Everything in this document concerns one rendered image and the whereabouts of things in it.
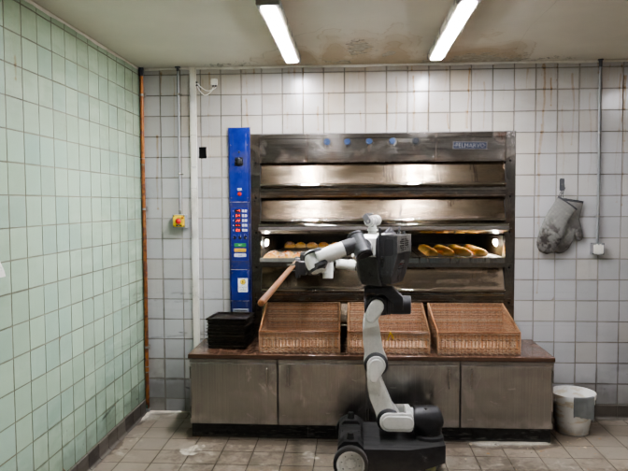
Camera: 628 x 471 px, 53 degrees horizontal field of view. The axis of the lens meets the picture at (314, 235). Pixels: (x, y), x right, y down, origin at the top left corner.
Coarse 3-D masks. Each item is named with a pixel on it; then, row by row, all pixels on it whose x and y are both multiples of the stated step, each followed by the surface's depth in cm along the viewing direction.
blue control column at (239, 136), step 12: (228, 132) 464; (240, 132) 463; (228, 144) 464; (240, 144) 463; (240, 156) 464; (240, 168) 464; (240, 180) 465; (240, 204) 466; (240, 264) 468; (240, 276) 469; (240, 300) 470
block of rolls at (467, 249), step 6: (420, 246) 532; (426, 246) 513; (438, 246) 515; (444, 246) 514; (450, 246) 530; (456, 246) 513; (468, 246) 521; (474, 246) 511; (426, 252) 479; (432, 252) 477; (438, 252) 497; (444, 252) 476; (450, 252) 476; (456, 252) 487; (462, 252) 476; (468, 252) 476; (474, 252) 485; (480, 252) 475; (486, 252) 476
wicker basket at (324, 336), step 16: (272, 304) 467; (288, 304) 466; (304, 304) 466; (320, 304) 465; (336, 304) 465; (272, 320) 465; (288, 320) 464; (304, 320) 464; (320, 320) 463; (336, 320) 462; (272, 336) 422; (304, 336) 421; (320, 336) 420; (336, 336) 460; (272, 352) 422; (288, 352) 422; (304, 352) 421; (320, 352) 421; (336, 352) 420
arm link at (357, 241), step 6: (354, 234) 357; (360, 234) 357; (342, 240) 358; (348, 240) 356; (354, 240) 355; (360, 240) 354; (348, 246) 354; (354, 246) 354; (360, 246) 353; (366, 246) 353; (348, 252) 355; (354, 252) 356
